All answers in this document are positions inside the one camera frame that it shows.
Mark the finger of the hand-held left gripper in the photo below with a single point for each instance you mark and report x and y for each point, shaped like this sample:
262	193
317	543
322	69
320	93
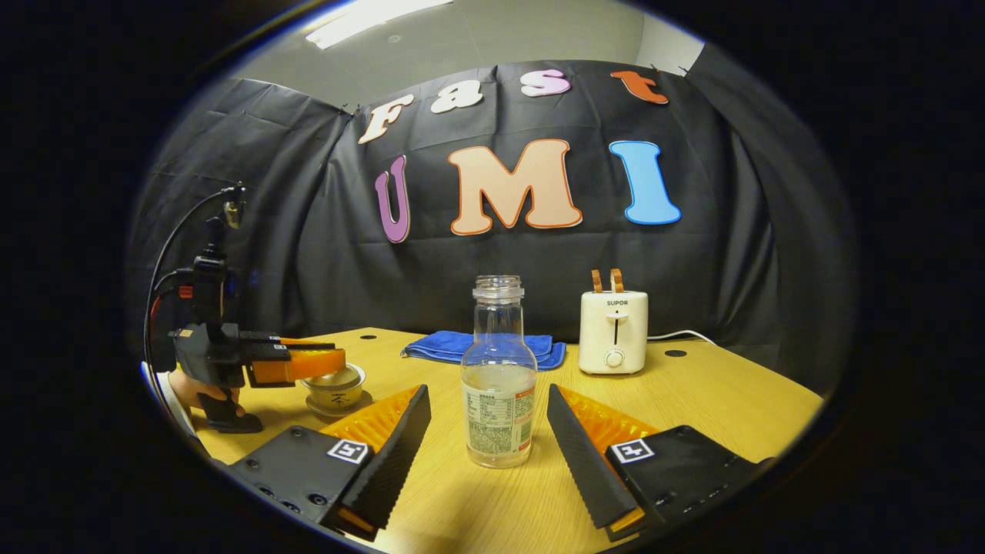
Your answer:
269	342
300	365

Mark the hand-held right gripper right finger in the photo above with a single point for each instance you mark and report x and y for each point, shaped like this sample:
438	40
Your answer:
589	462

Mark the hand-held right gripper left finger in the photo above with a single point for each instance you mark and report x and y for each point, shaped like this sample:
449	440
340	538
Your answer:
396	462

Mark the beige teacup lid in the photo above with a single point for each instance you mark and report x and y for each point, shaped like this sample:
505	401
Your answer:
342	378

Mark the beige ceramic teacup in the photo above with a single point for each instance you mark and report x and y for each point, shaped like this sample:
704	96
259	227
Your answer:
338	398

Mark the clear plastic water bottle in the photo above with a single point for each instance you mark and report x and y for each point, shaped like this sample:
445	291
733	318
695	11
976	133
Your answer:
499	415

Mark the black backdrop cloth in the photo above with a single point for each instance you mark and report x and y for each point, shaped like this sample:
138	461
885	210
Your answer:
308	269

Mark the folded blue towel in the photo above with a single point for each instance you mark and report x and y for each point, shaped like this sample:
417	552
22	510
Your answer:
462	346

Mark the white toaster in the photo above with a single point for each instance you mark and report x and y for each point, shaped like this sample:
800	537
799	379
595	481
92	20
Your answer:
613	331

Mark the toast slice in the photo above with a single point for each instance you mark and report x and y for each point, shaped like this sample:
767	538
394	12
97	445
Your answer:
616	280
596	281

